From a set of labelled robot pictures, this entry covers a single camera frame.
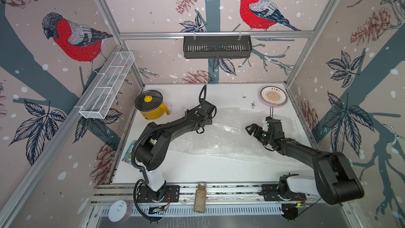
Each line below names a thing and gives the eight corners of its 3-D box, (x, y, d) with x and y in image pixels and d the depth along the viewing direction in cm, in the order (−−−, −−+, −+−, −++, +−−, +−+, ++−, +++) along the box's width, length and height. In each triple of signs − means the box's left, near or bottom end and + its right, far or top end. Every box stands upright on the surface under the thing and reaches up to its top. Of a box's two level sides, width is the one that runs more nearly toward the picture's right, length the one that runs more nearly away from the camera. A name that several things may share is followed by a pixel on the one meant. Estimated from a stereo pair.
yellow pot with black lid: (138, 120, 103) (131, 108, 92) (144, 102, 112) (138, 90, 102) (168, 120, 103) (164, 108, 92) (171, 102, 112) (168, 89, 102)
